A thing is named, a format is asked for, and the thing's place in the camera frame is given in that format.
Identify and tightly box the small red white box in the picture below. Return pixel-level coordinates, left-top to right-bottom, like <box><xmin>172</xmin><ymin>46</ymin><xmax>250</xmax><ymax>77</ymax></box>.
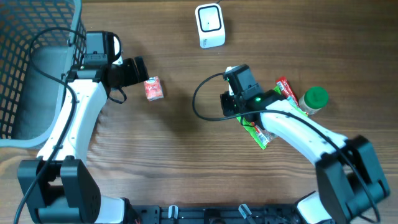
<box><xmin>144</xmin><ymin>76</ymin><xmax>164</xmax><ymax>101</ymax></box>

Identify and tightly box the green candy bag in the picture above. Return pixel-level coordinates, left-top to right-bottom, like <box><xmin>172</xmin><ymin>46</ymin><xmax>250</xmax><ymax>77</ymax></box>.
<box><xmin>235</xmin><ymin>86</ymin><xmax>308</xmax><ymax>151</ymax></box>

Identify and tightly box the red snack stick packet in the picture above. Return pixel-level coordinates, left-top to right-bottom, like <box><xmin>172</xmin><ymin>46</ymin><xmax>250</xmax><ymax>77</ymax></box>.
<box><xmin>276</xmin><ymin>77</ymin><xmax>299</xmax><ymax>105</ymax></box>

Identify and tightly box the green lid jar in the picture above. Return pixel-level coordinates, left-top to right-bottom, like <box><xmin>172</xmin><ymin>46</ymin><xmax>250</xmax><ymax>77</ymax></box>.
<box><xmin>298</xmin><ymin>86</ymin><xmax>329</xmax><ymax>115</ymax></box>

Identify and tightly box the teal packet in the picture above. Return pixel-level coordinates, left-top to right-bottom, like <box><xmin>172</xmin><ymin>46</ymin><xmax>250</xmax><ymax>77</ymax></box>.
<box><xmin>287</xmin><ymin>96</ymin><xmax>308</xmax><ymax>116</ymax></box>

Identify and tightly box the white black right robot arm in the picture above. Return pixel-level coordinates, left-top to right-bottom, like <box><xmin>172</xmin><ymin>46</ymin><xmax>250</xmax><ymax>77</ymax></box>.
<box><xmin>220</xmin><ymin>64</ymin><xmax>391</xmax><ymax>223</ymax></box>

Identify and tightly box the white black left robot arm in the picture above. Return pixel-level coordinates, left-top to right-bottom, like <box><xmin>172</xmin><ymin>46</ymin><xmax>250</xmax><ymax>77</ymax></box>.
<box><xmin>17</xmin><ymin>31</ymin><xmax>149</xmax><ymax>223</ymax></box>

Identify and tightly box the white barcode scanner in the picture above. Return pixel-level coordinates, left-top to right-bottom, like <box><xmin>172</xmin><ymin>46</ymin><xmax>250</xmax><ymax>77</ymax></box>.
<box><xmin>195</xmin><ymin>3</ymin><xmax>226</xmax><ymax>49</ymax></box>

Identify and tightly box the grey plastic mesh basket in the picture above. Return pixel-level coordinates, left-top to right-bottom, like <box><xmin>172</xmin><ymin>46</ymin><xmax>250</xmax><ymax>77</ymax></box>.
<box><xmin>1</xmin><ymin>0</ymin><xmax>86</xmax><ymax>148</ymax></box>

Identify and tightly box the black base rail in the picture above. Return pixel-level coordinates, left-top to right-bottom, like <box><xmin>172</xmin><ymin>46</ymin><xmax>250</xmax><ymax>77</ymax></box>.
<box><xmin>131</xmin><ymin>204</ymin><xmax>303</xmax><ymax>224</ymax></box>

